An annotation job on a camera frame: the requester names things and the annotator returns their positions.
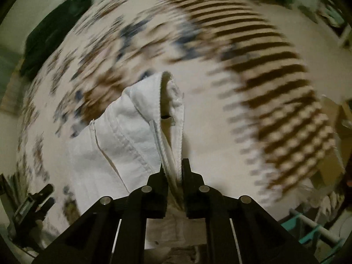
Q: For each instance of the floral bed quilt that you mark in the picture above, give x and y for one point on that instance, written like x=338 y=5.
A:
x=252 y=121

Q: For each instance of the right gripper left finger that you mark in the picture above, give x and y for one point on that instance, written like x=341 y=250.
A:
x=132 y=213

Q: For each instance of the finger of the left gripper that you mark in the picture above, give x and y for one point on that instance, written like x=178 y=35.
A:
x=42 y=212
x=45 y=191

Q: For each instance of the white pants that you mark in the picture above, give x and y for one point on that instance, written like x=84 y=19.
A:
x=138 y=135

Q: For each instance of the teal storage rack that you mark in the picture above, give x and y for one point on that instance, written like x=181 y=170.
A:
x=306 y=231

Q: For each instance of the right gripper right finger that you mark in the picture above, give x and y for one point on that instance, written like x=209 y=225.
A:
x=204 y=202

